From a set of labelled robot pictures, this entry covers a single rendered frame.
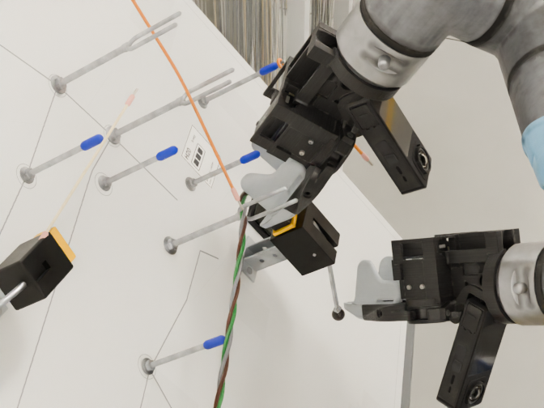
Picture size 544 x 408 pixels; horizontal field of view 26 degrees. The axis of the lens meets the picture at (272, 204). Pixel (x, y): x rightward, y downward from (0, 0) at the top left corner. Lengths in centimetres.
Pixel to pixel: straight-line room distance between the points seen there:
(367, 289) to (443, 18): 35
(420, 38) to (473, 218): 186
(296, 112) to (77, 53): 22
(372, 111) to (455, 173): 189
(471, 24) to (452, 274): 28
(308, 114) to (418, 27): 14
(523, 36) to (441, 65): 226
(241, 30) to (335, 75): 91
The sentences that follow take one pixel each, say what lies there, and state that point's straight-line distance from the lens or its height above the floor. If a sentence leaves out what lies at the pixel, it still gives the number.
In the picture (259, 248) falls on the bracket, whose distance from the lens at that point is 120.
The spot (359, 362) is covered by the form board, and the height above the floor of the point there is 94.
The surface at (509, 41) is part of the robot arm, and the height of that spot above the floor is 142.
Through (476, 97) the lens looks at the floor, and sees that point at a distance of 312.
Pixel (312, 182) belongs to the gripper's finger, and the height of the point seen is 126.
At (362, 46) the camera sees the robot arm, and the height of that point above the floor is 140.
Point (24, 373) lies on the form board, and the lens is 92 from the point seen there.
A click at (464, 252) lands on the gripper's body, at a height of 118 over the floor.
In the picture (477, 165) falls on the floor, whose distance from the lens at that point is 293.
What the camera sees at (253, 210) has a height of 112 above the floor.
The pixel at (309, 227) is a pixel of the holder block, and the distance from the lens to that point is 114.
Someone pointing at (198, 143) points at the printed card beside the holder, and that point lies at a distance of 120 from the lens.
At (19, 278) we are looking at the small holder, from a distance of 85.
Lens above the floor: 200
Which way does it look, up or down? 46 degrees down
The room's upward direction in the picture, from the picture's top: straight up
